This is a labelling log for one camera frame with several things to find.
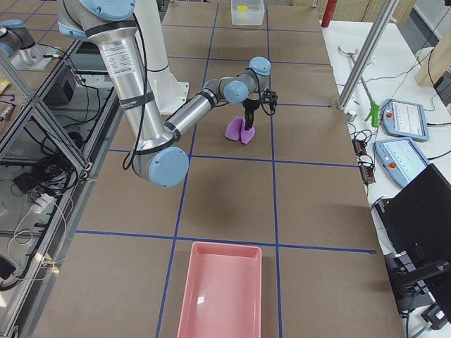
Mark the teach pendant tablet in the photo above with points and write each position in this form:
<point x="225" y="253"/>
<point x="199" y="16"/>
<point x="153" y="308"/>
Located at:
<point x="402" y="159"/>
<point x="405" y="119"/>

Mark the yellow plastic cup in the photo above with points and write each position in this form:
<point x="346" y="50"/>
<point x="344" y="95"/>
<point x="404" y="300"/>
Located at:
<point x="242" y="8"/>

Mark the teach pendant tablet far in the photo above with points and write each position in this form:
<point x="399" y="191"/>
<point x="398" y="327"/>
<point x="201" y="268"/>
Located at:
<point x="405" y="119"/>

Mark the black monitor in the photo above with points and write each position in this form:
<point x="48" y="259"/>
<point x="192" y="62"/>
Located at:
<point x="417" y="219"/>

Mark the red fire extinguisher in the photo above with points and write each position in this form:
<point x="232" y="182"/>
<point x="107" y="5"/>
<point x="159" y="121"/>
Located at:
<point x="328" y="13"/>

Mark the teach pendant tablet near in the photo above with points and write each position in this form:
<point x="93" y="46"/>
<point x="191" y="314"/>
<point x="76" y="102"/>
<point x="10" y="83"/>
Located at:
<point x="402" y="159"/>

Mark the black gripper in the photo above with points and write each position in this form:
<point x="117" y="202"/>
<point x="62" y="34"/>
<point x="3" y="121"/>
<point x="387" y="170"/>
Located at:
<point x="250" y="105"/>

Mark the small metal cylinder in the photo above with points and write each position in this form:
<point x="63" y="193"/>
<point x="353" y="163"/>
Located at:
<point x="351" y="116"/>

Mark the purple cloth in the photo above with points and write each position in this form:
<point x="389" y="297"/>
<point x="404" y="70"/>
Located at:
<point x="236" y="131"/>

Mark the clear plastic storage box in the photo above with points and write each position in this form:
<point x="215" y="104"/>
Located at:
<point x="254" y="16"/>

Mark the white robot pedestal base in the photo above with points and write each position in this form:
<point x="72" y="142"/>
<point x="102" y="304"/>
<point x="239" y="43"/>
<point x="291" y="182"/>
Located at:
<point x="169" y="93"/>

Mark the aluminium frame post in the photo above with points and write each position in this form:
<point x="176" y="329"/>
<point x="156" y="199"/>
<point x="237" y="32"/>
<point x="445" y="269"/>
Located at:
<point x="372" y="39"/>

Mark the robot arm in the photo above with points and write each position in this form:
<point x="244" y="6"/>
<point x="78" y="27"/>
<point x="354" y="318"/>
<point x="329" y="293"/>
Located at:
<point x="15" y="37"/>
<point x="112" y="27"/>

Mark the long reacher grabber tool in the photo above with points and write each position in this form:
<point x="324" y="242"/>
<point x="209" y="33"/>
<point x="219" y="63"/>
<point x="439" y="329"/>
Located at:
<point x="373" y="114"/>

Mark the pink plastic tray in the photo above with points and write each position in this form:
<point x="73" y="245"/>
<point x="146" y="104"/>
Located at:
<point x="222" y="296"/>

